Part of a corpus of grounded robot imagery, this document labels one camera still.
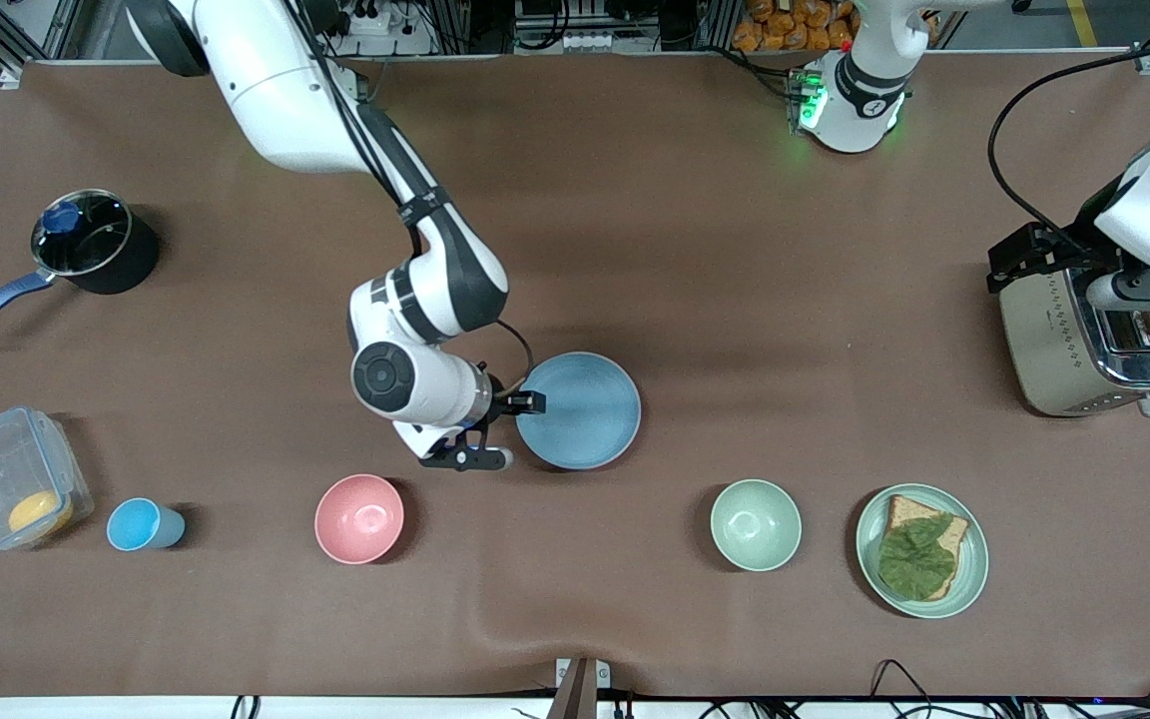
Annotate blue plate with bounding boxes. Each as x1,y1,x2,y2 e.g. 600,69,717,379
516,352,642,470

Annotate silver toaster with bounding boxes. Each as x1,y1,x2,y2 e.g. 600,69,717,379
999,265,1150,418

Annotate pink bowl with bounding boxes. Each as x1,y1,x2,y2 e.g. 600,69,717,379
314,473,405,566

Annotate brown tablecloth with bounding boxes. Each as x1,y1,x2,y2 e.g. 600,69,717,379
0,55,1150,700

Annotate green bowl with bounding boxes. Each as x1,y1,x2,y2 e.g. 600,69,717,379
711,479,803,572

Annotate brown bread slice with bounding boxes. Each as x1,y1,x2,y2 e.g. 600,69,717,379
879,494,970,602

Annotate green plate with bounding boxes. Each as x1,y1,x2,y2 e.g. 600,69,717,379
856,483,990,620

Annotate green lettuce leaf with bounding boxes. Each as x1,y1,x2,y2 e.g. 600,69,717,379
877,515,957,602

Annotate orange snack packets bag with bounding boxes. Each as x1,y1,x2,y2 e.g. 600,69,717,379
732,0,861,53

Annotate blue cup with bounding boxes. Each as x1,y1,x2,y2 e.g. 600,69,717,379
106,497,187,552

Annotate white power strip black plugs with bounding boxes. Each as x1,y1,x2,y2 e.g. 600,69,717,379
330,0,394,36

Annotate glass lid blue knob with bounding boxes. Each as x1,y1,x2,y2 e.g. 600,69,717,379
31,190,133,278

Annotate yellow round food piece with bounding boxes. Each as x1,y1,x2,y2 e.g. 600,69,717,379
8,489,75,540

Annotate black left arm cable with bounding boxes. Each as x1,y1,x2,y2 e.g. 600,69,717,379
985,30,1150,256

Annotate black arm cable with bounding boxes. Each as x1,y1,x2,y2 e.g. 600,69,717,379
281,0,536,395
985,30,1150,256

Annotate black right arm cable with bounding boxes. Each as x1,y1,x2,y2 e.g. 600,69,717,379
281,0,536,395

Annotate metal table clamp bracket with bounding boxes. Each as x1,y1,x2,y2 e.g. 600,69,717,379
547,657,612,719

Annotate black pot blue handle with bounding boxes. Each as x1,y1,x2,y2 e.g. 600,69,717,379
0,188,161,343

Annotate black looped cable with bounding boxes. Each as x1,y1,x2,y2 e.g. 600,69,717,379
869,659,935,719

